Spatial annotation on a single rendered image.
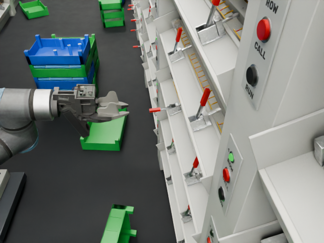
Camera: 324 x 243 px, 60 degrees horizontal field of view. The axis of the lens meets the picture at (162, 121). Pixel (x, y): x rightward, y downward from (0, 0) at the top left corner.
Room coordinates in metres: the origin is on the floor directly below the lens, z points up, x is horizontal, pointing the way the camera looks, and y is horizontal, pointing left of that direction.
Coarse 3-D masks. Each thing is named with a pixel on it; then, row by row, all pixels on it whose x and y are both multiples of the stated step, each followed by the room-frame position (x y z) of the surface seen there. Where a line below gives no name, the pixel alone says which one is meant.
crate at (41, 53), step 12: (36, 36) 1.50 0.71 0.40; (84, 36) 1.50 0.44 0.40; (36, 48) 1.46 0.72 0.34; (48, 48) 1.50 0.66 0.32; (60, 48) 1.50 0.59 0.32; (72, 48) 1.50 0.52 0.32; (84, 48) 1.40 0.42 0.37; (36, 60) 1.32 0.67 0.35; (48, 60) 1.32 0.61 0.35; (60, 60) 1.32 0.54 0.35; (72, 60) 1.32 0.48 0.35; (84, 60) 1.35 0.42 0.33
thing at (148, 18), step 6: (144, 0) 1.55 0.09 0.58; (144, 6) 1.55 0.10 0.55; (150, 6) 1.37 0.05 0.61; (144, 12) 1.52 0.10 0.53; (150, 12) 1.49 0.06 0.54; (144, 18) 1.44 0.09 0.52; (150, 18) 1.37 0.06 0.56; (150, 24) 1.35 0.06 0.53; (150, 30) 1.29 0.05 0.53; (150, 36) 1.23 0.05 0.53; (150, 42) 1.17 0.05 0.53
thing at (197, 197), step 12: (156, 72) 0.86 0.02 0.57; (168, 72) 0.86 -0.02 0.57; (168, 84) 0.83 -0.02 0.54; (168, 96) 0.77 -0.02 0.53; (180, 120) 0.64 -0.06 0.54; (180, 132) 0.59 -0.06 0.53; (180, 144) 0.55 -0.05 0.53; (180, 156) 0.50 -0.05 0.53; (192, 156) 0.49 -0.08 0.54; (180, 168) 0.46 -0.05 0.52; (192, 192) 0.39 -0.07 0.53; (204, 192) 0.38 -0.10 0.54; (192, 204) 0.36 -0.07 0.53; (204, 204) 0.35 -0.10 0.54; (192, 216) 0.33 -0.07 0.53
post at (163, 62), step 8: (160, 0) 0.86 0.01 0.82; (168, 0) 0.87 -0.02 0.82; (160, 8) 0.86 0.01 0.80; (168, 8) 0.87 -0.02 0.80; (160, 16) 0.86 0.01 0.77; (160, 40) 0.86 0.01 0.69; (160, 48) 0.86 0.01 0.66; (160, 56) 0.86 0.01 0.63; (160, 64) 0.86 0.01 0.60; (168, 64) 0.87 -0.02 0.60; (160, 88) 0.86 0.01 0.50; (160, 96) 0.86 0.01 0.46; (160, 104) 0.86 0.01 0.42; (160, 128) 0.86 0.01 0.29; (160, 136) 0.86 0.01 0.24; (160, 152) 0.86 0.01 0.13; (160, 160) 0.86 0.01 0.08; (160, 168) 0.86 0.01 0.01
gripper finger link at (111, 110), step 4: (108, 104) 0.62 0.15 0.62; (112, 104) 0.62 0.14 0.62; (116, 104) 0.62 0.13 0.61; (100, 108) 0.62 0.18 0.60; (104, 108) 0.62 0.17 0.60; (108, 108) 0.62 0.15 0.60; (112, 108) 0.62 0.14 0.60; (116, 108) 0.62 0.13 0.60; (100, 112) 0.62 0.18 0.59; (104, 112) 0.62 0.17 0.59; (108, 112) 0.62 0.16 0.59; (112, 112) 0.62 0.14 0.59; (116, 112) 0.62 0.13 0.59; (120, 112) 0.63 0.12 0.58; (124, 112) 0.63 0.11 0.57; (128, 112) 0.64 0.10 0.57; (112, 116) 0.61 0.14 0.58; (116, 116) 0.62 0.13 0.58; (120, 116) 0.62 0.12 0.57
